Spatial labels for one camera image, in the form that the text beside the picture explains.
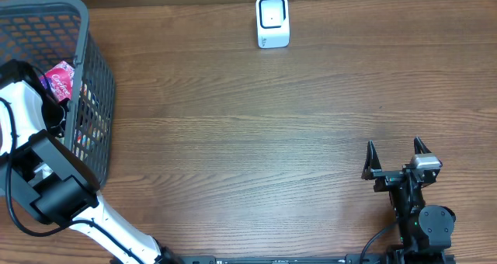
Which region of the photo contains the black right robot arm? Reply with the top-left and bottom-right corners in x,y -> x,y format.
358,137 -> 457,263

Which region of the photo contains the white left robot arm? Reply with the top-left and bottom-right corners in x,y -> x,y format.
1,59 -> 179,263

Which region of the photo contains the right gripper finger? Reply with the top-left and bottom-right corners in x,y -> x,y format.
363,141 -> 382,172
413,136 -> 431,155

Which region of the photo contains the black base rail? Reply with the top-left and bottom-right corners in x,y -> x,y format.
178,253 -> 457,264

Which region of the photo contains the pink purple pad pack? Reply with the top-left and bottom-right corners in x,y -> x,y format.
40,61 -> 75,102

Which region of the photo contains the grey plastic shopping basket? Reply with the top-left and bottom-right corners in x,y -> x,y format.
1,0 -> 116,184

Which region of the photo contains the white barcode scanner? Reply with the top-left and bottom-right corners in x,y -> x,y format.
255,0 -> 290,49

